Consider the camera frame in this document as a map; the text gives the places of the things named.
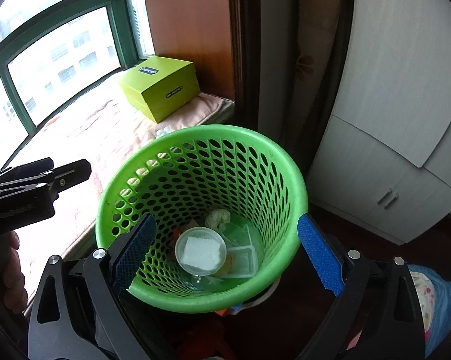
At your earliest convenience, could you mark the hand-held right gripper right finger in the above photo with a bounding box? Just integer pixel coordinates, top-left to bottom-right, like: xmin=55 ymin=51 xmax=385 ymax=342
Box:
xmin=296 ymin=213 xmax=425 ymax=360

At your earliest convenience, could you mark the white foam block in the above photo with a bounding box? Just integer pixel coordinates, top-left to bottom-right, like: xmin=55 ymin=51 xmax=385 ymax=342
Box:
xmin=183 ymin=235 xmax=221 ymax=269

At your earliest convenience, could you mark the pink printed blanket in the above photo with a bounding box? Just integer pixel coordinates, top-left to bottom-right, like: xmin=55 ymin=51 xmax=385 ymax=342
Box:
xmin=0 ymin=79 xmax=235 ymax=301

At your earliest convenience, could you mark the person's blue floral clothing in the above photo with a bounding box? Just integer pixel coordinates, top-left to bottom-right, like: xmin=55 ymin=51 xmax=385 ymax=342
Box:
xmin=407 ymin=264 xmax=451 ymax=359

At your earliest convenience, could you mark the green cardboard box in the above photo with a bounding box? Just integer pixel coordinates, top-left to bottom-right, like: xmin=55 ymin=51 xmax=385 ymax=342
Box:
xmin=116 ymin=56 xmax=200 ymax=124

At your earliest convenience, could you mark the brown wooden side panel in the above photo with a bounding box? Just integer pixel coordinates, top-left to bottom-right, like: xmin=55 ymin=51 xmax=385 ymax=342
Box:
xmin=142 ymin=0 xmax=236 ymax=100

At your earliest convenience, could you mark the person's left hand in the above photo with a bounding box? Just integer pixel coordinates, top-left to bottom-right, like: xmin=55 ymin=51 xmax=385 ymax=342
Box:
xmin=0 ymin=229 xmax=29 ymax=314

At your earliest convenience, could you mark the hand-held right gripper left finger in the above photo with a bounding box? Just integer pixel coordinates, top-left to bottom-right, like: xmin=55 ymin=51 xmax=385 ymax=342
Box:
xmin=28 ymin=212 xmax=158 ymax=360

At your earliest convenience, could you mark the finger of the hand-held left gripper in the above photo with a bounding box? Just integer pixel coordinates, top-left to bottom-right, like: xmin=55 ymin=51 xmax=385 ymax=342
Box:
xmin=38 ymin=158 xmax=92 ymax=201
xmin=0 ymin=157 xmax=54 ymax=192

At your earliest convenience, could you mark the dark green window frame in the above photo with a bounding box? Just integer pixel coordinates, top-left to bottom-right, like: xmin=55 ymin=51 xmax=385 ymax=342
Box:
xmin=0 ymin=0 xmax=156 ymax=139

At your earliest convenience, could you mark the white paper wad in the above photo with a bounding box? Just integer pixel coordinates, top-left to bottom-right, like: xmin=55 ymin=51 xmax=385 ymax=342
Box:
xmin=205 ymin=210 xmax=231 ymax=231

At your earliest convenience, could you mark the clear ribbed plastic tray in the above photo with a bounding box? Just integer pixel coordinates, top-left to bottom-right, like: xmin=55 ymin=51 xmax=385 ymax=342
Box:
xmin=225 ymin=225 xmax=260 ymax=278

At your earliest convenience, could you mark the white wardrobe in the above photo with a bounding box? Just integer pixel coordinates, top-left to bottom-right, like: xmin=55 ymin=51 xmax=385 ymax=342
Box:
xmin=306 ymin=0 xmax=451 ymax=246

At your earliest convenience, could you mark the green plastic mesh basket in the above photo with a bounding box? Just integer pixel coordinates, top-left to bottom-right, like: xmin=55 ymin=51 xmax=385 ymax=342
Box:
xmin=95 ymin=124 xmax=309 ymax=314

